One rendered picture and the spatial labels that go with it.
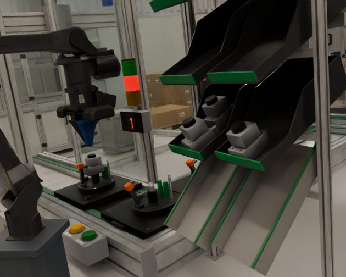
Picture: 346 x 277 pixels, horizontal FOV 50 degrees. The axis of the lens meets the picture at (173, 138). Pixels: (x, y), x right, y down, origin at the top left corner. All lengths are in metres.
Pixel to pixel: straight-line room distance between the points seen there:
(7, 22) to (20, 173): 1.28
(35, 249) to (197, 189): 0.40
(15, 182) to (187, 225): 0.40
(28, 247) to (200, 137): 0.43
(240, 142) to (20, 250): 0.50
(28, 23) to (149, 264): 1.45
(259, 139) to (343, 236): 0.53
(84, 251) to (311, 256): 0.59
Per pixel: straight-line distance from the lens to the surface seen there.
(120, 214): 1.14
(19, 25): 2.06
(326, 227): 0.81
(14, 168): 0.86
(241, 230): 0.83
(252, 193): 0.86
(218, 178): 0.92
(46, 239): 0.87
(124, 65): 1.26
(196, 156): 0.79
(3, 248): 0.89
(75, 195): 1.38
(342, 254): 1.10
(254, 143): 0.72
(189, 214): 0.93
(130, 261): 0.99
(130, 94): 1.27
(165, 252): 0.99
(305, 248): 1.11
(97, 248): 1.05
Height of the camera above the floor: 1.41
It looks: 13 degrees down
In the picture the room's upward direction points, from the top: 7 degrees counter-clockwise
